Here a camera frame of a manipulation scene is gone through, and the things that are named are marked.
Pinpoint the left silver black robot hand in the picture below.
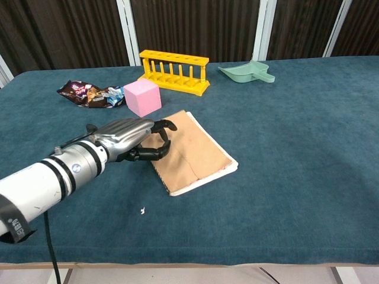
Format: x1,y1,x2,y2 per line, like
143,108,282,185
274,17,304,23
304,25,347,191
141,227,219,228
86,118,178,163

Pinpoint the spiral notebook with brown cover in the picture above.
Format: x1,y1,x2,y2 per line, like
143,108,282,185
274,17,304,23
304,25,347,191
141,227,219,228
139,109,239,197

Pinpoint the pink foam cube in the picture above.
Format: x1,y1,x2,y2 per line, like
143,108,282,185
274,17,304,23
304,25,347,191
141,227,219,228
123,78,162,118

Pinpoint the brown snack wrapper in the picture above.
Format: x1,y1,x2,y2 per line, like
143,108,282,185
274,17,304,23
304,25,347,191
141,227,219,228
57,79,125,109

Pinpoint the yellow test tube rack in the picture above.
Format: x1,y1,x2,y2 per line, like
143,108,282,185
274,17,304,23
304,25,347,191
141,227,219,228
139,49,211,97

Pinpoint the green plastic scoop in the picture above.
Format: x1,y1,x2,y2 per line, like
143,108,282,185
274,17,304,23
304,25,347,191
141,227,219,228
217,60,276,84

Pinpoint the blue-green table cloth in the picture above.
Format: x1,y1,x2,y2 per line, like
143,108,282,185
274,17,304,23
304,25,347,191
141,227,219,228
0,55,379,265

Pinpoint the white partition post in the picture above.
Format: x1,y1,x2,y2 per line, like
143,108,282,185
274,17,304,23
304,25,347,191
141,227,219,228
115,0,142,67
0,54,15,89
253,0,278,62
322,0,354,58

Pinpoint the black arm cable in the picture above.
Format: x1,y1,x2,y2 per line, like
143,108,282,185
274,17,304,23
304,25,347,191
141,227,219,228
43,210,62,284

